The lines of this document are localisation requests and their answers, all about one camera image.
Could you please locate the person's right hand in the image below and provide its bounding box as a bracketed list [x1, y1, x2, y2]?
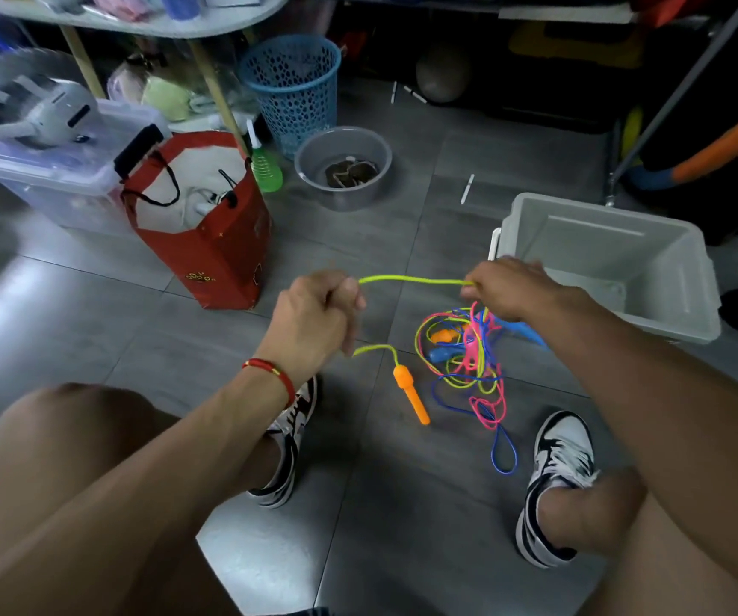
[461, 256, 587, 325]

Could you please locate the person's left hand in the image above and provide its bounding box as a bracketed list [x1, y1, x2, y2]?
[254, 269, 368, 390]

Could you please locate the pile of jump ropes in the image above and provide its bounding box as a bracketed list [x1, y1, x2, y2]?
[414, 303, 549, 476]

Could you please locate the grey plastic storage bin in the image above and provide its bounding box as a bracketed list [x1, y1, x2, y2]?
[487, 192, 723, 346]

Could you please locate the orange handle jump rope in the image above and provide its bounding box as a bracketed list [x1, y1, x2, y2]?
[350, 274, 505, 428]

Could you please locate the person's right forearm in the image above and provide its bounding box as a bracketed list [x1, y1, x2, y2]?
[535, 291, 738, 604]

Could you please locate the person's left forearm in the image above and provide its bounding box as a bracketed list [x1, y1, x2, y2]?
[0, 364, 296, 616]

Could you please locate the person's left shoe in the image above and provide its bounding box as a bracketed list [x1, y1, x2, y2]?
[247, 376, 319, 510]

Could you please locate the person's shoe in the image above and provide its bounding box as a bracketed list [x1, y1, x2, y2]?
[247, 376, 319, 510]
[514, 410, 601, 570]

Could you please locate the person's right shoe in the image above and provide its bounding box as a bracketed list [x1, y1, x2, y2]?
[514, 410, 601, 570]

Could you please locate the person's right leg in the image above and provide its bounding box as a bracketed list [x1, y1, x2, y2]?
[538, 467, 738, 616]

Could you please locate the person's leg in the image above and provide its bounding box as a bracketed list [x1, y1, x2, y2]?
[0, 384, 280, 616]
[538, 467, 738, 616]

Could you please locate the person's left leg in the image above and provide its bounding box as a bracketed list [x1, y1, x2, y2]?
[0, 384, 280, 616]

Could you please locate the clear plastic storage bin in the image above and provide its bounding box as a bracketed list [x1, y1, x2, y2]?
[0, 98, 171, 238]

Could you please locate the red paper bag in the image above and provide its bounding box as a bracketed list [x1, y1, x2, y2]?
[119, 131, 272, 311]

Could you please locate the green spray bottle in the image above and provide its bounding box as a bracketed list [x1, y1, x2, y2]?
[245, 119, 285, 194]

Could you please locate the grey plastic basin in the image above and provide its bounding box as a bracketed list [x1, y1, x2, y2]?
[294, 126, 394, 212]

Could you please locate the brown ball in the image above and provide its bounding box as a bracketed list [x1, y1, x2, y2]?
[414, 43, 472, 104]

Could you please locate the blue mesh wastebasket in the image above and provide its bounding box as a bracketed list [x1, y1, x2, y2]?
[237, 34, 342, 161]

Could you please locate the black rectangular pad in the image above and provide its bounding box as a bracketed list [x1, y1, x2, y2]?
[113, 123, 166, 181]

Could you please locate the yellow flat board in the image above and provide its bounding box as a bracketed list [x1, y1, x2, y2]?
[508, 20, 646, 70]

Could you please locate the multicoloured hula hoop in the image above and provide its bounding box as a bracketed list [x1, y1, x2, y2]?
[625, 86, 738, 192]

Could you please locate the clear plastic bag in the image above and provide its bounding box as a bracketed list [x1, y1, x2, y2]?
[106, 50, 261, 122]

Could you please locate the white oval side table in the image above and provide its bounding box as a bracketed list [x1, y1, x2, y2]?
[0, 0, 292, 155]

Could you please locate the orange red fabric bag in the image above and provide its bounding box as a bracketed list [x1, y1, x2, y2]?
[632, 0, 716, 30]

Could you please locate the white VR headset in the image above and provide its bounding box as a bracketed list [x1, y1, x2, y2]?
[0, 74, 100, 148]

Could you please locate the pink packet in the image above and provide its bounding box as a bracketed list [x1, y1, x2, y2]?
[89, 0, 152, 23]

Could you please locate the grey balance dome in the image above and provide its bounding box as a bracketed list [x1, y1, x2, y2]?
[0, 47, 88, 133]

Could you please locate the red string bracelet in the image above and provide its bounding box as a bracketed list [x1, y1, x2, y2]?
[242, 357, 298, 410]

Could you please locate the white cable bundle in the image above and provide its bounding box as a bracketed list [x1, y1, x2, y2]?
[192, 185, 239, 216]

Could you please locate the brown tangled strap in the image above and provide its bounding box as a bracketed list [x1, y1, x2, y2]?
[325, 157, 381, 189]

